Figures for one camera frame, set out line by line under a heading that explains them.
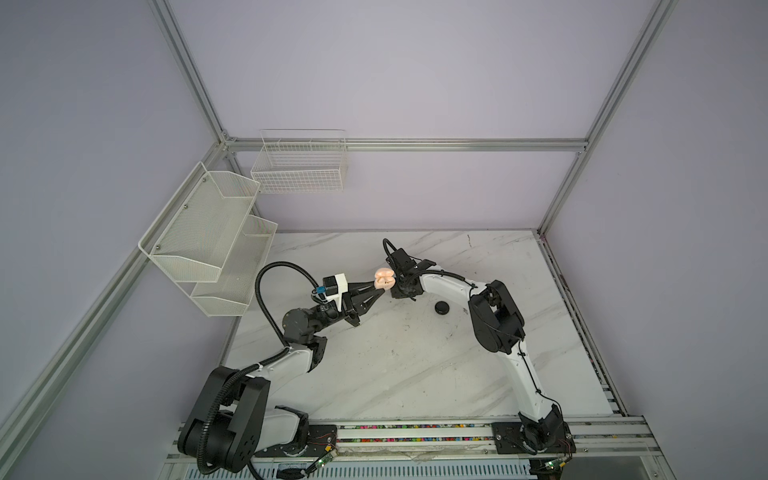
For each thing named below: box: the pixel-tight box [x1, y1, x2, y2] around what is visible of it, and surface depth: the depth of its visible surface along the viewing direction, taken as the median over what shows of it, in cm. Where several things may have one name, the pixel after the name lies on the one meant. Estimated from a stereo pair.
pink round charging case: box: [374, 267, 396, 290], surface depth 67 cm
